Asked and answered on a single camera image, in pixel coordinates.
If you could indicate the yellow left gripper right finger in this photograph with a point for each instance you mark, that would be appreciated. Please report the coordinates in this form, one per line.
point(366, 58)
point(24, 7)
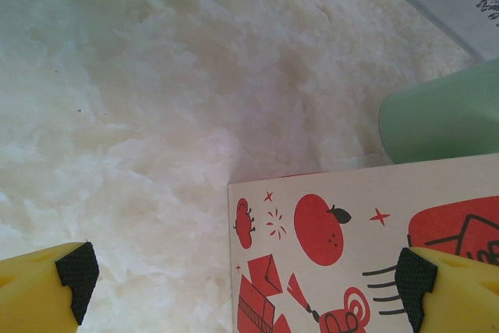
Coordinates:
point(460, 298)

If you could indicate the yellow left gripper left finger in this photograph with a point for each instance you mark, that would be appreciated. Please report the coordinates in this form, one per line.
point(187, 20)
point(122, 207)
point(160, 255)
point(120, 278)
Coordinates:
point(35, 294)

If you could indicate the red printed paper gift bag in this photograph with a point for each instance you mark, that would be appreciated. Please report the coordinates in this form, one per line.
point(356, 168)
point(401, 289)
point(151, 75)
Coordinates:
point(351, 251)

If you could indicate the mint green holder cup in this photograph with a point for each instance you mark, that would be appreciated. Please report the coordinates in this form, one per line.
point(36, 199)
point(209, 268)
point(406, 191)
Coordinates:
point(440, 114)

